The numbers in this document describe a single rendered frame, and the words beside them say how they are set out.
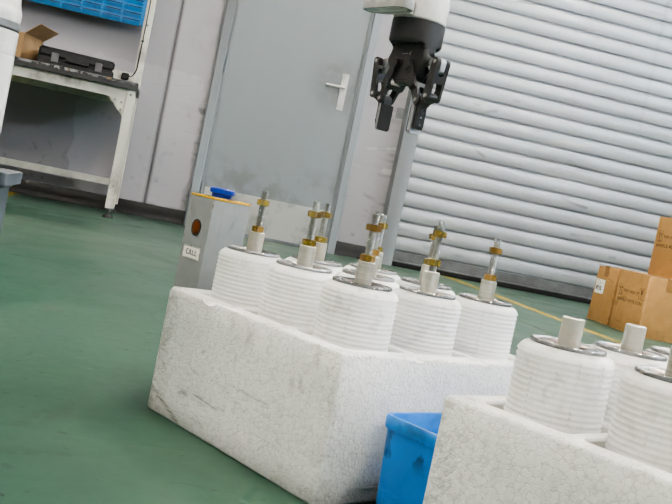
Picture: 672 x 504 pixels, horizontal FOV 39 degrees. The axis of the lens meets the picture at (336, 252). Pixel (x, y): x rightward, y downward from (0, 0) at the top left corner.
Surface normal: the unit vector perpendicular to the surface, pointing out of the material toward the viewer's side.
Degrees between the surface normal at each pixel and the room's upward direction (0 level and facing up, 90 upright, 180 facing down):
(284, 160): 90
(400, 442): 92
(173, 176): 90
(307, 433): 90
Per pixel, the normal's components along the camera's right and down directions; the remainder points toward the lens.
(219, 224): 0.63, 0.17
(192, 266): -0.75, -0.12
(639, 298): -0.97, -0.19
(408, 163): 0.19, 0.09
